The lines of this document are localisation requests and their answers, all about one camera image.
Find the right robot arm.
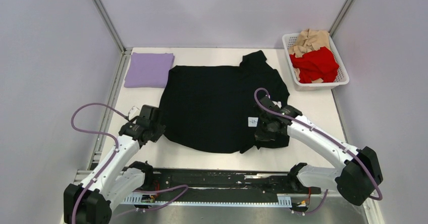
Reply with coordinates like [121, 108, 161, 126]
[255, 96, 383, 206]

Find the left aluminium frame post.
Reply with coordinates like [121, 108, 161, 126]
[92, 0, 126, 54]

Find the right aluminium frame post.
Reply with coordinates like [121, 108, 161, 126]
[329, 0, 355, 37]

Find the white slotted cable duct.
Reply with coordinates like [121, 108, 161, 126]
[122, 190, 292, 207]

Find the red t shirt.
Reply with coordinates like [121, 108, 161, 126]
[290, 47, 339, 84]

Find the white plastic basket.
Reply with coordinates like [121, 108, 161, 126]
[282, 29, 350, 91]

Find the folded purple t shirt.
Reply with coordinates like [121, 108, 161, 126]
[124, 53, 175, 88]

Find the aluminium frame post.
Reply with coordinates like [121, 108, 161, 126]
[329, 0, 355, 37]
[92, 0, 126, 54]

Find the black t shirt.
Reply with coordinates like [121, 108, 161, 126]
[159, 50, 290, 153]

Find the beige t shirt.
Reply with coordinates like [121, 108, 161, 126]
[288, 29, 331, 79]

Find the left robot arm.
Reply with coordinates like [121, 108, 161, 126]
[64, 105, 166, 223]

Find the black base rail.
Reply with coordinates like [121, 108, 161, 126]
[137, 169, 321, 199]

